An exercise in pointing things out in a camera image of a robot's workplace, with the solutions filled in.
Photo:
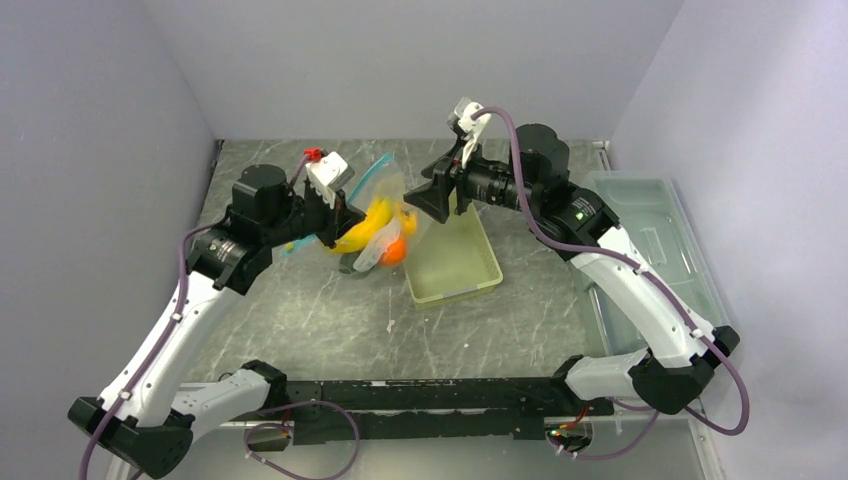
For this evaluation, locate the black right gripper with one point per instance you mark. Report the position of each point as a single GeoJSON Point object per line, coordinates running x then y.
{"type": "Point", "coordinates": [433, 196]}

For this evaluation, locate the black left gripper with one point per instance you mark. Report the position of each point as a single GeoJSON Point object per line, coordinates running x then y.
{"type": "Point", "coordinates": [336, 220]}

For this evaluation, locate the yellow bell pepper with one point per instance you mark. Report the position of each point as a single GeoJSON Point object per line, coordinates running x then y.
{"type": "Point", "coordinates": [408, 221]}

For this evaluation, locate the yellow banana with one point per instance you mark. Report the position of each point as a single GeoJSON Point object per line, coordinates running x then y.
{"type": "Point", "coordinates": [378, 214]}

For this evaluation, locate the clear zip bag blue zipper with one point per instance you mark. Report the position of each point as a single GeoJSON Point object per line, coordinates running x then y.
{"type": "Point", "coordinates": [383, 240]}

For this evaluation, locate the pale yellow plastic basket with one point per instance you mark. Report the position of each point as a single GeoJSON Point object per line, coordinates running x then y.
{"type": "Point", "coordinates": [452, 262]}

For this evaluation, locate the orange tangerine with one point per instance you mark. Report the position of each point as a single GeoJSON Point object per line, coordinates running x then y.
{"type": "Point", "coordinates": [395, 253]}

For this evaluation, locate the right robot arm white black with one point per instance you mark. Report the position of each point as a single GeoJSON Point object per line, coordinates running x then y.
{"type": "Point", "coordinates": [683, 349]}

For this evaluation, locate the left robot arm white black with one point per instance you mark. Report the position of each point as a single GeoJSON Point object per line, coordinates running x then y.
{"type": "Point", "coordinates": [141, 417]}

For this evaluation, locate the clear plastic lidded container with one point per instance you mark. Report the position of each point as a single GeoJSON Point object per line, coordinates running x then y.
{"type": "Point", "coordinates": [651, 212]}

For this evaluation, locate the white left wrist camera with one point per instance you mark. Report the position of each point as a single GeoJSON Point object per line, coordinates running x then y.
{"type": "Point", "coordinates": [327, 172]}

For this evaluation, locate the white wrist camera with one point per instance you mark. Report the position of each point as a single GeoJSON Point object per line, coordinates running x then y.
{"type": "Point", "coordinates": [327, 172]}
{"type": "Point", "coordinates": [468, 123]}

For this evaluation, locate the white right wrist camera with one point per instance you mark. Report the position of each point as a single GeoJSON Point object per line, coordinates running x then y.
{"type": "Point", "coordinates": [468, 123]}

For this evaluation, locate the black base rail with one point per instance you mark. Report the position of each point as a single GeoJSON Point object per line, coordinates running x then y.
{"type": "Point", "coordinates": [342, 410]}

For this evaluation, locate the aluminium frame rail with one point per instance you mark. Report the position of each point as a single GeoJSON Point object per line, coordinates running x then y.
{"type": "Point", "coordinates": [668, 393]}

